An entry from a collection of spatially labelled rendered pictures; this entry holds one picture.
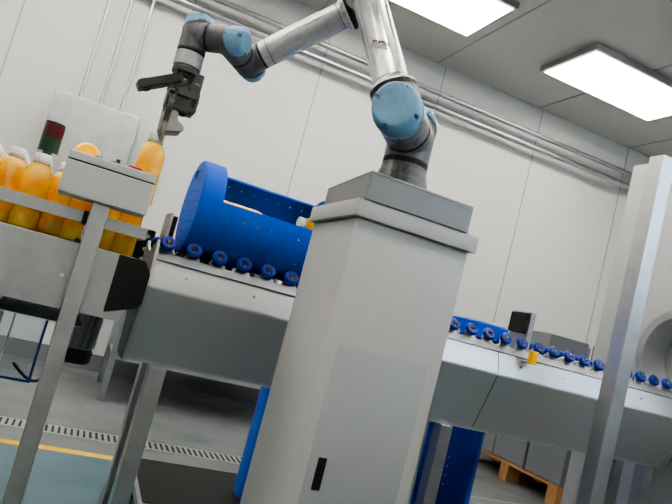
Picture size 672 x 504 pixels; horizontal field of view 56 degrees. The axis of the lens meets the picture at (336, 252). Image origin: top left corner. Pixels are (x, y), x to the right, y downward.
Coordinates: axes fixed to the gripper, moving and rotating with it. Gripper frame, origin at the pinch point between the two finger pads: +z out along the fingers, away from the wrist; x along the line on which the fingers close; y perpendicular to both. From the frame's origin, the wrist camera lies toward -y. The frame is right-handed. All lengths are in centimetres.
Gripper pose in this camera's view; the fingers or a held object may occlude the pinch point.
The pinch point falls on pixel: (157, 137)
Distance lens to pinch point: 178.2
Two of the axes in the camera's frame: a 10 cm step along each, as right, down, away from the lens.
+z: -2.4, 9.6, -1.0
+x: -4.0, 0.0, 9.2
